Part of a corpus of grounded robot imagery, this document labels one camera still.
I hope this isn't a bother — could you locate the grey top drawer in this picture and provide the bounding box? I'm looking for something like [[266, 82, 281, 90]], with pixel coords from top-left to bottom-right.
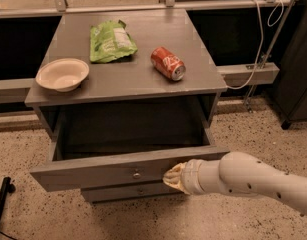
[[31, 110, 228, 192]]

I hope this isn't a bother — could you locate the grey drawer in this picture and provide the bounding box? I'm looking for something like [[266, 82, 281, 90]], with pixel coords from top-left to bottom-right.
[[31, 110, 228, 192], [81, 181, 179, 203]]

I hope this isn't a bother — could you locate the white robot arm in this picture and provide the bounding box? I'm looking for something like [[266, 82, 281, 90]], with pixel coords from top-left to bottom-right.
[[163, 152, 307, 216]]

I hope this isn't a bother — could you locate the grey lower drawer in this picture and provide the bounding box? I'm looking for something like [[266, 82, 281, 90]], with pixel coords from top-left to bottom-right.
[[81, 181, 179, 203]]

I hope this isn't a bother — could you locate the grey wooden drawer cabinet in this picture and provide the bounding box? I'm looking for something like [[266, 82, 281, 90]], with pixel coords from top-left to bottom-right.
[[24, 8, 228, 142]]

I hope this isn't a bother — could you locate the red soda can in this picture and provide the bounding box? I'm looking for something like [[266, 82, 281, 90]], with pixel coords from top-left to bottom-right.
[[151, 47, 186, 81]]

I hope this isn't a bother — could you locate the dark cabinet at right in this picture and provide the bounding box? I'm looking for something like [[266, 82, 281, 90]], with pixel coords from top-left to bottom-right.
[[271, 0, 307, 130]]

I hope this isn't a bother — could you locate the white paper bowl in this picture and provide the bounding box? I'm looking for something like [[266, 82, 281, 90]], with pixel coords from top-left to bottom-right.
[[36, 58, 89, 92]]

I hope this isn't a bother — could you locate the green chip bag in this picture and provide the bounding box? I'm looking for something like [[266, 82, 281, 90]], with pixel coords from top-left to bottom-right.
[[90, 20, 138, 63]]

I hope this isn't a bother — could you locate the black stand leg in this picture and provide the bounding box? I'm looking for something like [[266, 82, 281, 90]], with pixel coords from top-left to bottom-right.
[[0, 177, 15, 221]]

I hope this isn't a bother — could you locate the metal railing frame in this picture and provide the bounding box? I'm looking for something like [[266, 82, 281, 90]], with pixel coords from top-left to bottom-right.
[[0, 0, 304, 113]]

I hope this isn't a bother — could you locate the white cable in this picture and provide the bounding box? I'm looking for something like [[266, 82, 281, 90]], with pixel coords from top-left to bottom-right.
[[223, 0, 286, 91]]

